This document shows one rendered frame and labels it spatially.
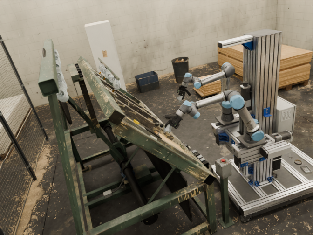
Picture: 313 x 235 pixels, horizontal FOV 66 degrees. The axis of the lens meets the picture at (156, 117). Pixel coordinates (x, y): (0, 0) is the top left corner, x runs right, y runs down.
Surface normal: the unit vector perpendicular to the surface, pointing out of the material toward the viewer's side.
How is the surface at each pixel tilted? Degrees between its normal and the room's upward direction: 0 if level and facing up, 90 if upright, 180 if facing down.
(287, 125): 90
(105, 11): 90
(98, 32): 90
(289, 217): 0
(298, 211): 0
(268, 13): 90
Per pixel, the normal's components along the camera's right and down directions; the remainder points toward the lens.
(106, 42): 0.25, 0.43
